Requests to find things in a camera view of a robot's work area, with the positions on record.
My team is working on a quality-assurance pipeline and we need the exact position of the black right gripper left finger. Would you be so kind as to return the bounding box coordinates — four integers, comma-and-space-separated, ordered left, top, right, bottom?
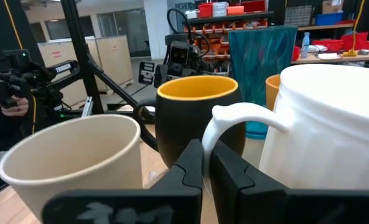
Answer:
42, 139, 203, 224

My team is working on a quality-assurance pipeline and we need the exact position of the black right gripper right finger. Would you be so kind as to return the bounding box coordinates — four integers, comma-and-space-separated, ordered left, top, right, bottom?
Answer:
209, 141, 369, 224

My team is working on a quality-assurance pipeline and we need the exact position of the black mug with yellow inside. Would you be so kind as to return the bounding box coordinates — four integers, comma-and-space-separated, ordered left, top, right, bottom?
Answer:
134, 75, 247, 169

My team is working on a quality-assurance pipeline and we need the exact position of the beige cup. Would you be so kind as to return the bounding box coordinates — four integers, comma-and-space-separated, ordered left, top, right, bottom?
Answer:
0, 113, 144, 218

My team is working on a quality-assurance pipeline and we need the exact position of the teal tumbler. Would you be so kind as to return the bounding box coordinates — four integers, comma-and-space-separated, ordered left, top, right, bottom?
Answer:
228, 26, 299, 141

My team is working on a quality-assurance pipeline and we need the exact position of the white mug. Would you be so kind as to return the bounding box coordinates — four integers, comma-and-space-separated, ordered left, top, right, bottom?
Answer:
201, 63, 369, 200

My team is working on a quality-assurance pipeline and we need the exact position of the orange cup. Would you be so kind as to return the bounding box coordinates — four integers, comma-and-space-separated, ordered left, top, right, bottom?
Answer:
264, 73, 281, 111

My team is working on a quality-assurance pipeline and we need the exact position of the wooden shelf with black legs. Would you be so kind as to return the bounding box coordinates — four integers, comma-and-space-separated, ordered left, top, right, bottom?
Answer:
0, 124, 266, 224

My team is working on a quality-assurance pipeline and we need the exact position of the beige cabinet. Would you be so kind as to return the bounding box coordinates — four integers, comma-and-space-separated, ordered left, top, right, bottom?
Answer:
37, 39, 90, 106
95, 34, 134, 93

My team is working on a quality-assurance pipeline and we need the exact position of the black rack with orange bins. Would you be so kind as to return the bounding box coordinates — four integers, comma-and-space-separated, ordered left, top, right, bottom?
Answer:
184, 0, 275, 62

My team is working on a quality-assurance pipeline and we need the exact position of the red storage bin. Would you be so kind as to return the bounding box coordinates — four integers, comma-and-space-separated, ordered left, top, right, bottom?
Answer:
198, 2, 215, 19

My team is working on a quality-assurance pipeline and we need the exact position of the white storage bin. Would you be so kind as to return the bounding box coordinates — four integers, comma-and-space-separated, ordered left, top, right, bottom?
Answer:
213, 1, 229, 17

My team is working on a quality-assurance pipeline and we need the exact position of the blue plastic bottle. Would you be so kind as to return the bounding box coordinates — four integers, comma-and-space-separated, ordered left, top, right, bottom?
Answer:
301, 32, 311, 59

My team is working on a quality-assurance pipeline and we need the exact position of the person's hand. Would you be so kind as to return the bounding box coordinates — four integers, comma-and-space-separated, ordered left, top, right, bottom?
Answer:
0, 95, 30, 118

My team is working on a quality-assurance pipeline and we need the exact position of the wooden workbench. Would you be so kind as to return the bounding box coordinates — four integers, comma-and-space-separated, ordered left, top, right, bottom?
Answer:
291, 49, 369, 66

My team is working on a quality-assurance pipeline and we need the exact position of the blue storage bin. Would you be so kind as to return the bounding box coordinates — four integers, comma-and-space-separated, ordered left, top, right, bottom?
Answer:
314, 12, 345, 26

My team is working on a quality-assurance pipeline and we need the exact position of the cardboard box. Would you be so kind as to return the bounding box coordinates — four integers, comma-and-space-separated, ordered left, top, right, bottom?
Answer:
322, 0, 343, 15

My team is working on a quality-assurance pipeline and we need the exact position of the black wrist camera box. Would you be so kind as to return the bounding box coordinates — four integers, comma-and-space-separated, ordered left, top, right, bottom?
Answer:
170, 40, 192, 67

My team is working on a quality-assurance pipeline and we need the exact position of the yellow cable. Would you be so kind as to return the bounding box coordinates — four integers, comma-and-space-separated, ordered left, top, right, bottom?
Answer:
342, 0, 367, 57

